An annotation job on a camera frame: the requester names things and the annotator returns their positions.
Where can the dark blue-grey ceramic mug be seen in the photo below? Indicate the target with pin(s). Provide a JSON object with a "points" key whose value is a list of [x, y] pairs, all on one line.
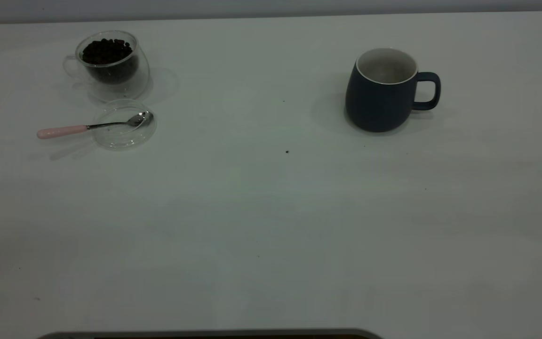
{"points": [[377, 106]]}

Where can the dark roasted coffee beans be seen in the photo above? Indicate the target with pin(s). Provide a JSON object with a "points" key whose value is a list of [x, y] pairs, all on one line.
{"points": [[107, 54]]}

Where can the clear round glass saucer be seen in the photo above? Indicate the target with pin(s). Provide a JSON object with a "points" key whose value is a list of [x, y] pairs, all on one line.
{"points": [[123, 136]]}

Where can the clear double-wall glass cup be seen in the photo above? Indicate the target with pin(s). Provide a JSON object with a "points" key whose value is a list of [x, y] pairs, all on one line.
{"points": [[132, 87]]}

